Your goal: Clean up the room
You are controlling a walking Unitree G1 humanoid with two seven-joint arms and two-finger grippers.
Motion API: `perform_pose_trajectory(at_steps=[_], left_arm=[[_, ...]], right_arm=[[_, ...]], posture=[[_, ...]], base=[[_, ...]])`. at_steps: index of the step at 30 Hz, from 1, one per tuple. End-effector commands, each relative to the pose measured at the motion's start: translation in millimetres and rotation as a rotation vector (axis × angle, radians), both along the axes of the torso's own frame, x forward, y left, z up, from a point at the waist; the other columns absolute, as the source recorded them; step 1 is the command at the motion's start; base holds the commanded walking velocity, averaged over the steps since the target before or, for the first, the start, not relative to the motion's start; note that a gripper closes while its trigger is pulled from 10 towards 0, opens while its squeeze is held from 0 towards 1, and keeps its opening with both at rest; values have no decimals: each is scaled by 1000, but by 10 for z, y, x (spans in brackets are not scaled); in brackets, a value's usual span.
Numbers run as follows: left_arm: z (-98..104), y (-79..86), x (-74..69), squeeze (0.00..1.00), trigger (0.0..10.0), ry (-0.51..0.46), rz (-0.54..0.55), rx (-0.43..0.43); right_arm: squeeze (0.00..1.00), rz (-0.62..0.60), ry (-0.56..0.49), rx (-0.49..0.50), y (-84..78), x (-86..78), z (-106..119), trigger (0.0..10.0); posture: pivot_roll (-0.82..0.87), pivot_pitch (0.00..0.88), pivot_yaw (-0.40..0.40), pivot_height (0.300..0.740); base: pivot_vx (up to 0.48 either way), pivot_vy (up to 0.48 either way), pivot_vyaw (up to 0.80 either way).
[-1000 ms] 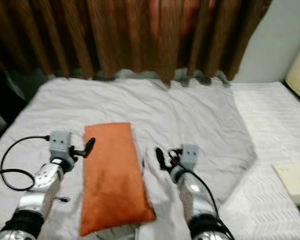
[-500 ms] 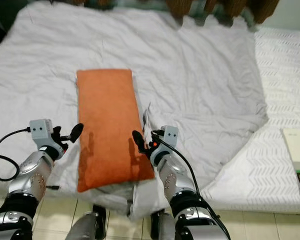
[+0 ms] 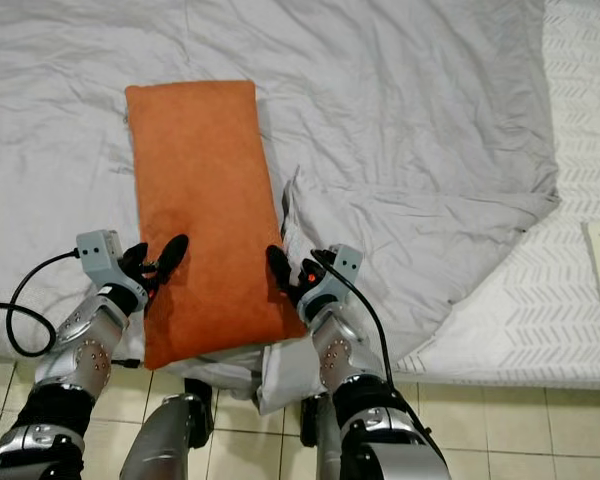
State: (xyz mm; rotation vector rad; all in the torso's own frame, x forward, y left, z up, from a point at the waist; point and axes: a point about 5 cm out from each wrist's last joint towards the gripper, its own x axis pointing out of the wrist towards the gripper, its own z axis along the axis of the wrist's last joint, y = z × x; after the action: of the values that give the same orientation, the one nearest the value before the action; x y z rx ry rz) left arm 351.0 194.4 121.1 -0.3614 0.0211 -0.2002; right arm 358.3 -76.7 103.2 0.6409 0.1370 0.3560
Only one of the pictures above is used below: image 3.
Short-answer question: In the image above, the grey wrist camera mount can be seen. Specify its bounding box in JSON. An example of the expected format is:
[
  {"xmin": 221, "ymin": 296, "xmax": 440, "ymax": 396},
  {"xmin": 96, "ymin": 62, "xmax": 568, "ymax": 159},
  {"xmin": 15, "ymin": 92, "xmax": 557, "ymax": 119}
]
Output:
[
  {"xmin": 77, "ymin": 230, "xmax": 127, "ymax": 291},
  {"xmin": 315, "ymin": 243, "xmax": 365, "ymax": 299}
]

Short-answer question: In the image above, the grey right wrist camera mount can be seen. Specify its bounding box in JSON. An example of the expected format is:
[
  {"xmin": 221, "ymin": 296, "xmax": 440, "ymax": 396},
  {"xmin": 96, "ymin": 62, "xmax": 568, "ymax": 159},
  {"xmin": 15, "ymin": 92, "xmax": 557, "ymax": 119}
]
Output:
[{"xmin": 315, "ymin": 243, "xmax": 365, "ymax": 299}]

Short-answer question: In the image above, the light grey duvet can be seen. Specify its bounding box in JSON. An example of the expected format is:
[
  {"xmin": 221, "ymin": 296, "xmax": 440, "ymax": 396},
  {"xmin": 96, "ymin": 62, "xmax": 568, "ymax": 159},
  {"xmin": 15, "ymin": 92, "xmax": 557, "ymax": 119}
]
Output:
[{"xmin": 0, "ymin": 0, "xmax": 563, "ymax": 416}]

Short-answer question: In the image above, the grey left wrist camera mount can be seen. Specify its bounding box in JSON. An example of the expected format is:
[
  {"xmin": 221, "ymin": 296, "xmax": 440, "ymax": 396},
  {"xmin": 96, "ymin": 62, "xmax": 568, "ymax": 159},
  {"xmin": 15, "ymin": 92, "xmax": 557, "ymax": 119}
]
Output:
[{"xmin": 77, "ymin": 230, "xmax": 127, "ymax": 291}]

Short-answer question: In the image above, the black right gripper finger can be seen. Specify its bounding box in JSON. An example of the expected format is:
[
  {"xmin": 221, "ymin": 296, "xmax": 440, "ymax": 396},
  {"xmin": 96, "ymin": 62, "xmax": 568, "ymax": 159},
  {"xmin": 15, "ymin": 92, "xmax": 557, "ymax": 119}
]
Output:
[{"xmin": 265, "ymin": 244, "xmax": 294, "ymax": 301}]

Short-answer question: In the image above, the white chevron-pattern mattress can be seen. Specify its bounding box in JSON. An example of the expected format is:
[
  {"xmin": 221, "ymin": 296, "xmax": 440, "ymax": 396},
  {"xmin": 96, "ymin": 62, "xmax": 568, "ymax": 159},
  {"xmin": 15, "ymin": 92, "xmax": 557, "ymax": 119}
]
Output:
[{"xmin": 395, "ymin": 0, "xmax": 600, "ymax": 391}]

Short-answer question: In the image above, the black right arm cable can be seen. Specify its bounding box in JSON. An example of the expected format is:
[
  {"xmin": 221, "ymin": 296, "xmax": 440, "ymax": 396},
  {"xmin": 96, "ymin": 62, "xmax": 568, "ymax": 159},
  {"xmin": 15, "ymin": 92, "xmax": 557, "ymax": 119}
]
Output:
[{"xmin": 315, "ymin": 250, "xmax": 441, "ymax": 451}]

